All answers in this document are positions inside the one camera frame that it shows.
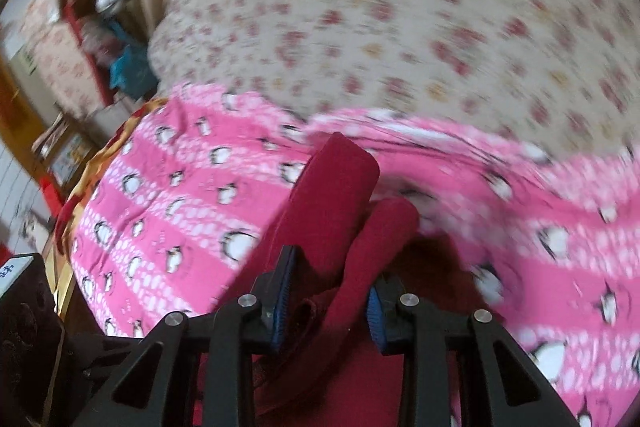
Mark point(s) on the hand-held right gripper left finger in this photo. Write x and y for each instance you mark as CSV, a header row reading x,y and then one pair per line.
x,y
282,297

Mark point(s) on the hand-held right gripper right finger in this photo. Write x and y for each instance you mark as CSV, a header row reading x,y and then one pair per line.
x,y
376,317

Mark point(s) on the blue plastic bag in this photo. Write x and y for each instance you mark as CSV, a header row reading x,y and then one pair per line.
x,y
130,67

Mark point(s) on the floral cloth cover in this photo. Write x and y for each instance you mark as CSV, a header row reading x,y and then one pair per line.
x,y
55,52

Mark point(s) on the floral bed sheet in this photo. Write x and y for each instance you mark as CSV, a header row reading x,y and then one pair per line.
x,y
400,32

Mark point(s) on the brown wooden furniture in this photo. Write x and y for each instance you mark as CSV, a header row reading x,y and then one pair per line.
x,y
20,107

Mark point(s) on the dark red sweater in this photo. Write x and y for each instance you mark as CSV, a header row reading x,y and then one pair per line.
x,y
340,187

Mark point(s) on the pink penguin print blanket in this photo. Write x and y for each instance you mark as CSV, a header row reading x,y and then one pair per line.
x,y
200,217

